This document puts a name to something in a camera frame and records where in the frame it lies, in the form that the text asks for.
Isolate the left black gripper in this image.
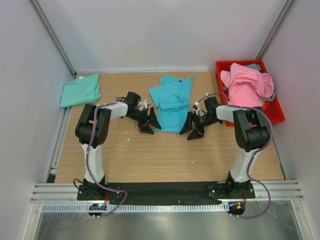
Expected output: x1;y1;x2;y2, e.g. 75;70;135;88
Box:
127;107;161;135

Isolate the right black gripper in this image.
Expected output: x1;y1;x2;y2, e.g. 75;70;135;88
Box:
180;111;220;141

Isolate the blue t shirt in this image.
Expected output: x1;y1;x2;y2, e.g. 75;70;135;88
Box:
148;75;194;133

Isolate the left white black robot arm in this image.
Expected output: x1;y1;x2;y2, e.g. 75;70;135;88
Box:
75;91;162;201

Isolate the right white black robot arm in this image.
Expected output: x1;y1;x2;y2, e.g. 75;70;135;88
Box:
179;96;273;199

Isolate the pink t shirt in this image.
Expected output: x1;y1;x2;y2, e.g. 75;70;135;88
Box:
220;63;275;107

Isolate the folded mint green t shirt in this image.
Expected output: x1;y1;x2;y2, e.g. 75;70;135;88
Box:
60;74;101;108

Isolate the orange garment in bin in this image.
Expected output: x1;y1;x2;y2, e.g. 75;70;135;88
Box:
262;101;270;112

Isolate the grey t shirt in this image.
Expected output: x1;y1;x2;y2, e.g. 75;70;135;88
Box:
246;63;276;102

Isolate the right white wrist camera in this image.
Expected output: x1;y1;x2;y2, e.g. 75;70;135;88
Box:
192;101;206;117

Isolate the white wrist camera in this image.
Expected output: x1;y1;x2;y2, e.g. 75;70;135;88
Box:
192;101;206;117
137;99;152;111

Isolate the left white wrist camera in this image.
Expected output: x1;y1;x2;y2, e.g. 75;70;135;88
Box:
137;99;152;111

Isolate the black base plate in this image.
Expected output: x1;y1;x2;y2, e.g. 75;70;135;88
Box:
77;181;256;206

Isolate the slotted white cable duct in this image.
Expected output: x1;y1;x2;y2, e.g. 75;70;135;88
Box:
41;202;229;214

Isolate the aluminium frame rail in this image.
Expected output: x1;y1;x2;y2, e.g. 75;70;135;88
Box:
31;180;304;203

